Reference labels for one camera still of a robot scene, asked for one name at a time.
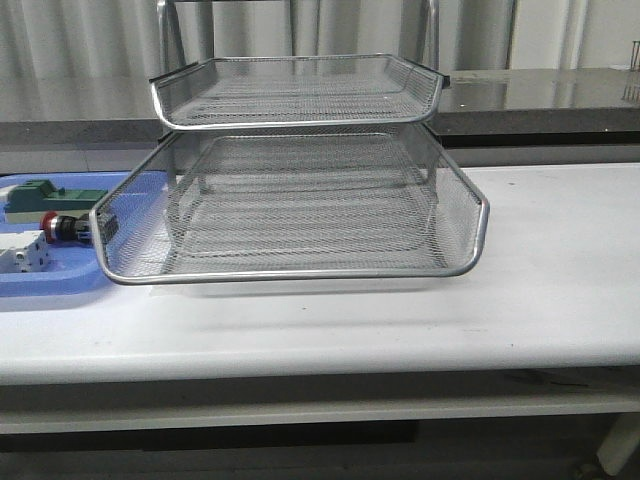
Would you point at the red emergency stop button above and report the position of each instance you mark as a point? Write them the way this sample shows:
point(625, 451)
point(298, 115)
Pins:
point(60, 228)

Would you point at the white circuit breaker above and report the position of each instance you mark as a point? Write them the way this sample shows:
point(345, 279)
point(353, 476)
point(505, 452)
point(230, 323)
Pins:
point(24, 252)

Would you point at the green electrical switch module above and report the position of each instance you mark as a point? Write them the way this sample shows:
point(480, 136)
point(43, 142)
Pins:
point(30, 201)

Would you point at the grey stone counter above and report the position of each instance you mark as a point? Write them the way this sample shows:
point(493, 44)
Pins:
point(480, 109)

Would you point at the blue plastic tray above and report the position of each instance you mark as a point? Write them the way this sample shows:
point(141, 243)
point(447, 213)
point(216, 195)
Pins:
point(74, 268)

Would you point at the white table leg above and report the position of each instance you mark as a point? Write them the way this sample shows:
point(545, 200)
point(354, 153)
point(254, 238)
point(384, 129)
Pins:
point(619, 444)

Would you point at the silver metal rack frame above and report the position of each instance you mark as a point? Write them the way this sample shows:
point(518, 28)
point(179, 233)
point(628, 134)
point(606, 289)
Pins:
point(170, 30)

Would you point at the silver mesh tray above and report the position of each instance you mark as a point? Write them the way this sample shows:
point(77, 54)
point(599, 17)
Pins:
point(273, 226)
point(296, 91)
point(456, 232)

